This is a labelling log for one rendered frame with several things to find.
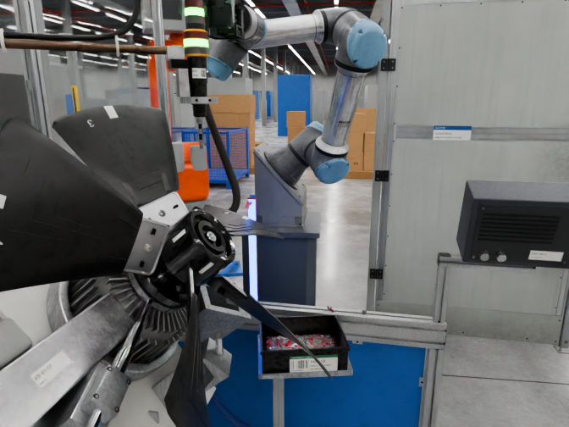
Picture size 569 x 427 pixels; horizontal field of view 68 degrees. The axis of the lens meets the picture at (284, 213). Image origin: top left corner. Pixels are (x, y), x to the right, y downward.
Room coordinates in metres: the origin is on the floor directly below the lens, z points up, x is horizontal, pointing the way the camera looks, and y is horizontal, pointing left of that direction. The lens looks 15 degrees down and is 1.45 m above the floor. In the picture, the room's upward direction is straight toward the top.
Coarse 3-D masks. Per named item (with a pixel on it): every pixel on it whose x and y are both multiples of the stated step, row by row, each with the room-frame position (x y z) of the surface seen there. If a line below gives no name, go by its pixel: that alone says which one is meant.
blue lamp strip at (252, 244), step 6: (252, 204) 1.16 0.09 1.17; (252, 210) 1.16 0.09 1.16; (252, 216) 1.16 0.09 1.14; (252, 240) 1.16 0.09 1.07; (252, 246) 1.16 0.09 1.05; (252, 252) 1.16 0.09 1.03; (252, 258) 1.16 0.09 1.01; (252, 264) 1.16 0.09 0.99; (252, 270) 1.16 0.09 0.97; (252, 276) 1.16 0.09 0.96; (252, 282) 1.16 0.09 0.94; (252, 288) 1.16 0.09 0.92; (252, 294) 1.16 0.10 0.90
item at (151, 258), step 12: (144, 228) 0.66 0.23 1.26; (156, 228) 0.67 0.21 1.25; (168, 228) 0.69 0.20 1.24; (144, 240) 0.66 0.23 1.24; (156, 240) 0.67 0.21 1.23; (132, 252) 0.64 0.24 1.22; (144, 252) 0.66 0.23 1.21; (156, 252) 0.67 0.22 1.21; (132, 264) 0.64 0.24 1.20; (144, 264) 0.66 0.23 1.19; (156, 264) 0.67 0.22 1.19
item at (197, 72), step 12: (192, 60) 0.81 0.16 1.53; (204, 60) 0.81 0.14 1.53; (192, 72) 0.81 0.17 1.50; (204, 72) 0.81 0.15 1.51; (192, 84) 0.81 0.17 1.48; (204, 84) 0.81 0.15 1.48; (192, 96) 0.81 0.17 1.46; (204, 96) 0.81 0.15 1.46; (192, 108) 0.82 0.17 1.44; (204, 108) 0.82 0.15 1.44
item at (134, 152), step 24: (72, 120) 0.82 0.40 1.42; (96, 120) 0.84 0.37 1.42; (120, 120) 0.87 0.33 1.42; (144, 120) 0.89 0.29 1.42; (72, 144) 0.79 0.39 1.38; (96, 144) 0.81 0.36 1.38; (120, 144) 0.83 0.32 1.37; (144, 144) 0.85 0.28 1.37; (168, 144) 0.87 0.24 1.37; (96, 168) 0.78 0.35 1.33; (120, 168) 0.80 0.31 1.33; (144, 168) 0.81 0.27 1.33; (168, 168) 0.83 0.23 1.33; (120, 192) 0.77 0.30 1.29; (144, 192) 0.78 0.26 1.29; (168, 192) 0.79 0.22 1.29
